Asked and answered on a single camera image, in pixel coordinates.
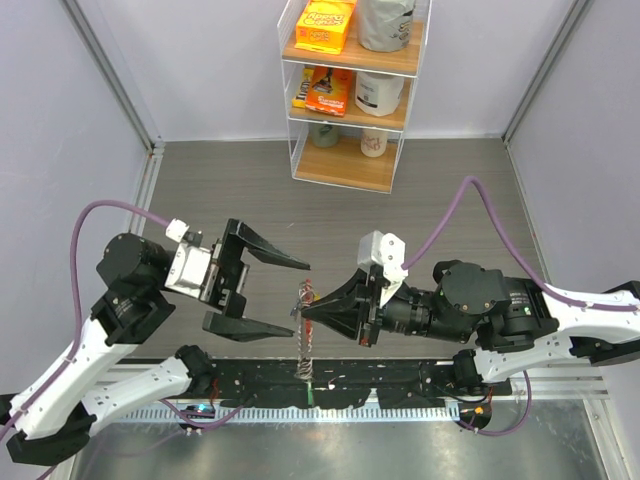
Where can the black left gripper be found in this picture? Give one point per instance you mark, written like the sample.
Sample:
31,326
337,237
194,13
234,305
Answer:
228,277

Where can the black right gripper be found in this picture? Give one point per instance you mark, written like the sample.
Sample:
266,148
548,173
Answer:
340,309

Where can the red handled metal key organizer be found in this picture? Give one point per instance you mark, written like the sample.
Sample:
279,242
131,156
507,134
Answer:
306,296

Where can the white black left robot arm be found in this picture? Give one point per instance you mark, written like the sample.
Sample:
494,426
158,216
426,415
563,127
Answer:
59,413

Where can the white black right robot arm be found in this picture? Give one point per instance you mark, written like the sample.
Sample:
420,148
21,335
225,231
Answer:
516,323

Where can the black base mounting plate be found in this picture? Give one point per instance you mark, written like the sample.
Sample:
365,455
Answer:
337,384

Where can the white patterned cup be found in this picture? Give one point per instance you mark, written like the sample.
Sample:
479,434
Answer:
373,142

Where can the grey green mug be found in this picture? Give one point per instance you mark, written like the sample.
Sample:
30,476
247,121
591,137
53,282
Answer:
324,135

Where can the yellow black candy box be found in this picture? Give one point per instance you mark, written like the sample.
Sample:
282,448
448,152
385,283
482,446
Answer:
299,98

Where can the white bag middle shelf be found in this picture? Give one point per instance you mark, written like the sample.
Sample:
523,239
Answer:
378,94

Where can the orange snack box middle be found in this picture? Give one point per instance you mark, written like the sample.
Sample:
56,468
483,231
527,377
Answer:
329,90

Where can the orange snack box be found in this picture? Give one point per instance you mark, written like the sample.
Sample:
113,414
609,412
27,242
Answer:
323,26
329,90

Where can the orange snack box top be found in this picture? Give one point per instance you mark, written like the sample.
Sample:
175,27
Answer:
323,26

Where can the grey white bag top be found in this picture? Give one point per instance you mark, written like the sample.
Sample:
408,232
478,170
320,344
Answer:
384,25

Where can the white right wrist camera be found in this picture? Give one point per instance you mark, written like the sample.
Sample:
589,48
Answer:
387,251

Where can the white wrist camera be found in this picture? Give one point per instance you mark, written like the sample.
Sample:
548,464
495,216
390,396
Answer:
188,270
387,251

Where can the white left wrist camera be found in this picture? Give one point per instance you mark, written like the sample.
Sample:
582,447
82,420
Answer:
188,270

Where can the slotted white cable duct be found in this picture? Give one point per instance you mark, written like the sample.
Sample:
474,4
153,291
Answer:
370,412

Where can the aluminium frame rail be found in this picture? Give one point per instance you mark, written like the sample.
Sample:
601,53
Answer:
138,216

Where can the white wire wooden shelf rack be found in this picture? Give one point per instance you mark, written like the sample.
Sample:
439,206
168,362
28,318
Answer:
344,165

